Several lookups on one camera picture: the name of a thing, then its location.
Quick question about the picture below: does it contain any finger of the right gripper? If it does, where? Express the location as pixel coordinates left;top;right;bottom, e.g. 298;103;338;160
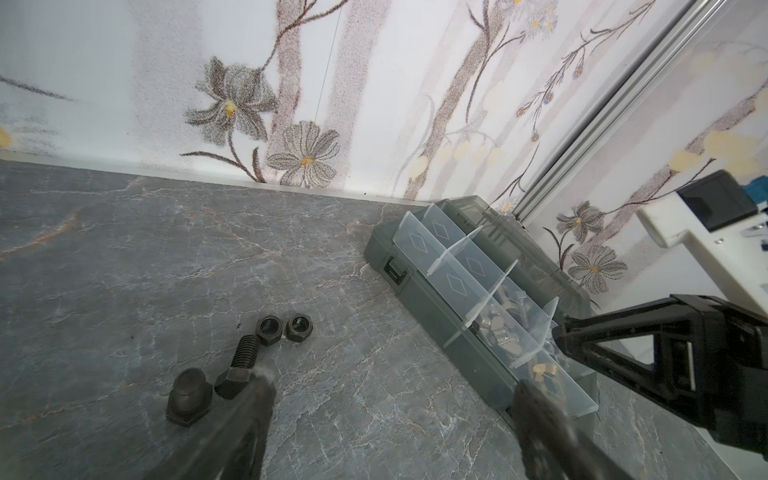
553;298;696;408

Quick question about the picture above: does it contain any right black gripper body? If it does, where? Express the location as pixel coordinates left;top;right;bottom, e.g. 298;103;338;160
665;296;767;457

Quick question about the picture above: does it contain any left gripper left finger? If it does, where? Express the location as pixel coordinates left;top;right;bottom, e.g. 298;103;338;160
146;371;276;479

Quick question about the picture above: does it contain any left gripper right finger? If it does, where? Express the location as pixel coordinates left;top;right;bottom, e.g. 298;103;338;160
512;381;630;480

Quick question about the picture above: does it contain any brass wing nut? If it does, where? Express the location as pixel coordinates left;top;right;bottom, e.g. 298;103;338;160
530;362;559;384

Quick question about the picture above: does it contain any black hex bolt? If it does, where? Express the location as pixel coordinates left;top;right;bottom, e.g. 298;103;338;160
214;334;260;400
165;368;213;427

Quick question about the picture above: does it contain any silver wing nut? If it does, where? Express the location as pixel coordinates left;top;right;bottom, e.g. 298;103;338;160
478;310;524;362

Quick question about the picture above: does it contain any black hex nut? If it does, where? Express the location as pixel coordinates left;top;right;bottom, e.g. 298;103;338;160
284;314;314;343
255;315;283;346

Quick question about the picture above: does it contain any grey compartment organizer box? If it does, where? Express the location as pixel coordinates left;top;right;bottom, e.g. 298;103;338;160
364;196;599;435

